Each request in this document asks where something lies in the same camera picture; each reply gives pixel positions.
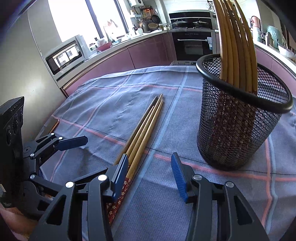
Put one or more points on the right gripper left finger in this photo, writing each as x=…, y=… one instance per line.
x=62, y=219

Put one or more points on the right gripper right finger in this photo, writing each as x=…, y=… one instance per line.
x=236, y=220

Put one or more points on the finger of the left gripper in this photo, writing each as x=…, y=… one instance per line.
x=52, y=189
x=44, y=147

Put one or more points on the bamboo chopstick red end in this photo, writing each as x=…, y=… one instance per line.
x=222, y=39
x=135, y=145
x=225, y=43
x=234, y=46
x=113, y=208
x=245, y=56
x=253, y=53
x=242, y=70

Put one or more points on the black mesh utensil holder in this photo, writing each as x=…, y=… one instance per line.
x=234, y=123

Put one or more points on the left hand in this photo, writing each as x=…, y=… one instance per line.
x=21, y=226

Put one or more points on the smartphone on table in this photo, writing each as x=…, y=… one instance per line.
x=48, y=127

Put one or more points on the blue plaid tablecloth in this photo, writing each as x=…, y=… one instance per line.
x=107, y=109

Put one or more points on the white microwave oven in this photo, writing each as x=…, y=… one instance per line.
x=67, y=56

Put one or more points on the pink bowl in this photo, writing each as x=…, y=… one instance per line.
x=104, y=47

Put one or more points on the black built-in oven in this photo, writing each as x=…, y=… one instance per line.
x=190, y=46

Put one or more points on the black range hood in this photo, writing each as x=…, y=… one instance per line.
x=191, y=20

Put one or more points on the black camera box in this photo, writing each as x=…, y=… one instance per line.
x=11, y=150

